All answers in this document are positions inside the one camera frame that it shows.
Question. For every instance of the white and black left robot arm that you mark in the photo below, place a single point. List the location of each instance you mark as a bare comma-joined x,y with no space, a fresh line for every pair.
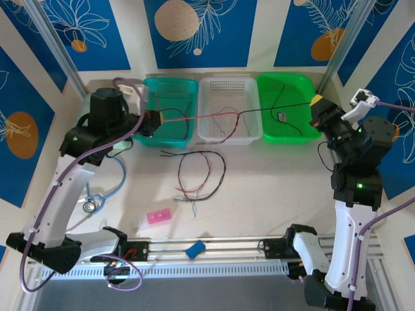
65,201

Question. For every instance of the blue stethoscope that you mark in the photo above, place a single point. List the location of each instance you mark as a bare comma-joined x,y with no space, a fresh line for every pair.
87,206

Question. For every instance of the aluminium frame post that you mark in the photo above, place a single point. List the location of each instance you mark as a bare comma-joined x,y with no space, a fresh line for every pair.
55,48
343,48

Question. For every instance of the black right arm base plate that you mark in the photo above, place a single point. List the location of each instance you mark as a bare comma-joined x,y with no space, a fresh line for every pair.
270,249

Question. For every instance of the teal plastic basket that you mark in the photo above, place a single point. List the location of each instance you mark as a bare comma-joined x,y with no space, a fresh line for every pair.
172,97

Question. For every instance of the green plastic basket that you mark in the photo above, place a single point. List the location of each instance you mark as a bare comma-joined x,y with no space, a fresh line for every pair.
291,90

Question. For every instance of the long aluminium frame rail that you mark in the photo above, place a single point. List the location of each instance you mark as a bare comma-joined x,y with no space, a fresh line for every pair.
227,249

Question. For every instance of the small red white label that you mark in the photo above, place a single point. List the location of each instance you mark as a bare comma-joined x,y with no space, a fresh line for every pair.
281,117

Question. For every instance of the white plastic basket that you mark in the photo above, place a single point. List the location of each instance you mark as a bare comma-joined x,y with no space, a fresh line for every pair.
227,90

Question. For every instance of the blue sponge block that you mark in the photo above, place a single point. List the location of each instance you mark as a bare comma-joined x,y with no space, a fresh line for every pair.
195,249

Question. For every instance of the pink pill box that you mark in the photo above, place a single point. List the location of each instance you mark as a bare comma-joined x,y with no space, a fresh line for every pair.
159,216

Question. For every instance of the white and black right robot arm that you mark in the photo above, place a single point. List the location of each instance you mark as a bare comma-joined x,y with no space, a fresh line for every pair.
343,246

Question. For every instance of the pale green lidded container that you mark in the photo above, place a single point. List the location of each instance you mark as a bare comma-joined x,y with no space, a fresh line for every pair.
123,144

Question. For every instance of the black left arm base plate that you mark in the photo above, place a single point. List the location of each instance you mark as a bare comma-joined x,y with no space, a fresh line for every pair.
142,251

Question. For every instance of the blue leaf print poster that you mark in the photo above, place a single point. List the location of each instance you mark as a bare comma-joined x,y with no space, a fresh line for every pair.
410,246
2,256
227,48
382,39
107,48
291,39
19,97
32,39
398,181

